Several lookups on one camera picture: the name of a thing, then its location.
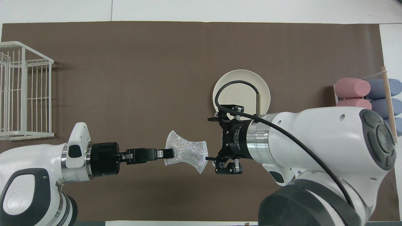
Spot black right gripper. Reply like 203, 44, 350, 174
205, 105, 252, 174

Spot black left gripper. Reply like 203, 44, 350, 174
91, 142, 175, 177

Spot silver mesh sponge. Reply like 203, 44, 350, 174
164, 130, 209, 174

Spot cream round plate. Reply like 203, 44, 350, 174
212, 69, 271, 115

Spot brown table mat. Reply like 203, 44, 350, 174
0, 21, 401, 222

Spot pink cup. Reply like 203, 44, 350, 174
334, 78, 371, 99
335, 98, 372, 111

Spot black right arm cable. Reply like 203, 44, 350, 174
213, 80, 356, 206

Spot white wire rack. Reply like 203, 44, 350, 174
0, 41, 55, 141

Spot white cup rack wooden handle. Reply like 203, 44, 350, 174
333, 66, 399, 144

